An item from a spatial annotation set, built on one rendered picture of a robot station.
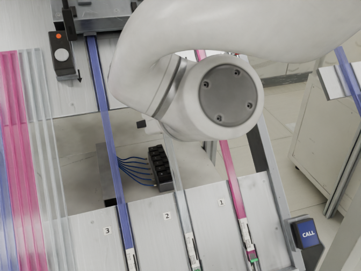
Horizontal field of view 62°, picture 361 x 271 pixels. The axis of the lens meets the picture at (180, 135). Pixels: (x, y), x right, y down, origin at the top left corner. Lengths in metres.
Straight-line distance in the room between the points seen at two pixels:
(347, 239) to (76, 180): 0.80
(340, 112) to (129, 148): 1.01
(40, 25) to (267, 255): 0.63
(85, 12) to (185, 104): 0.38
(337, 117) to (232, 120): 1.36
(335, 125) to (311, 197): 0.46
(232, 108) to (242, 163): 1.70
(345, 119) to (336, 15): 1.40
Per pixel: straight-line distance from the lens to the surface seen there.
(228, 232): 0.62
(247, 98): 0.30
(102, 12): 0.62
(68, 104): 0.61
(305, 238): 0.64
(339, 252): 1.04
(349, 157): 1.58
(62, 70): 0.59
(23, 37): 0.68
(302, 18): 0.21
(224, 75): 0.29
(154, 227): 0.58
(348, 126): 1.59
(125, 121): 1.23
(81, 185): 0.97
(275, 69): 2.94
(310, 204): 1.85
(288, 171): 2.00
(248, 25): 0.22
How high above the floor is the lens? 1.27
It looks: 36 degrees down
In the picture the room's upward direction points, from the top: straight up
